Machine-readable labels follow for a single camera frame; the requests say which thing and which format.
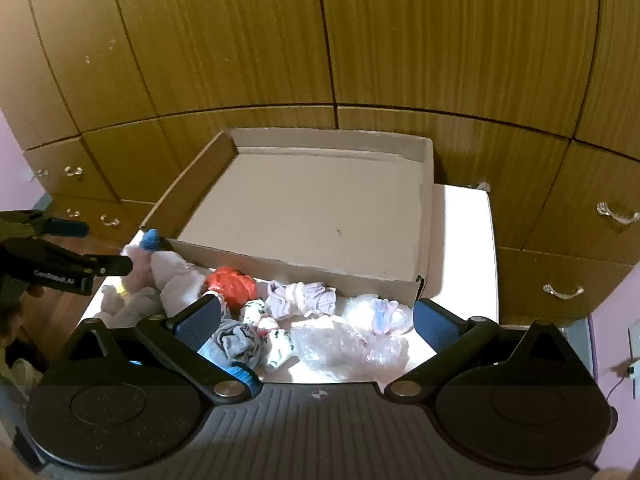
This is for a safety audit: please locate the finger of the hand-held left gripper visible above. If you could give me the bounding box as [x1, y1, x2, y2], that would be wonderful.
[65, 252, 134, 277]
[0, 209, 90, 239]

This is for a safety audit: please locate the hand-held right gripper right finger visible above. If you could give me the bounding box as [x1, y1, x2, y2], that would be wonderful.
[382, 297, 583, 403]

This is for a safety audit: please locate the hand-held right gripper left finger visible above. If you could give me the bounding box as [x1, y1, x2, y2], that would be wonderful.
[65, 294, 263, 407]

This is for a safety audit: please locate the grey and blue sock bundle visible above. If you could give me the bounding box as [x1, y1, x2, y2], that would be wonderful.
[200, 317, 264, 393]

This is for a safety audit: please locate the red plastic bundle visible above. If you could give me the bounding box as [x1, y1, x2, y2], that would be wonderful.
[206, 266, 257, 311]

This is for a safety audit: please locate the white fluffy sock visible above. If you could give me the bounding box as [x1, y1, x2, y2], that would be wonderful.
[150, 250, 213, 318]

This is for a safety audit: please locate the plastic-wrapped pastel sock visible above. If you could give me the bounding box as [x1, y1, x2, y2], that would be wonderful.
[342, 294, 416, 336]

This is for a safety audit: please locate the clear plastic bag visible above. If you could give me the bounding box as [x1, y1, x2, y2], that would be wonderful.
[290, 320, 411, 381]

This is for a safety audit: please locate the cardboard box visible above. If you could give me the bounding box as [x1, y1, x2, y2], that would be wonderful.
[140, 127, 435, 308]

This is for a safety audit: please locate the pink fluffy sock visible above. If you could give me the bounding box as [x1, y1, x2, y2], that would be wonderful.
[120, 242, 161, 296]

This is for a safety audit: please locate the lilac striped sock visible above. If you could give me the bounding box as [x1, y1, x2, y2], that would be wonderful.
[265, 280, 338, 321]

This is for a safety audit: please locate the wooden wardrobe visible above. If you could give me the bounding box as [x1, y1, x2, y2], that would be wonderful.
[0, 0, 640, 331]

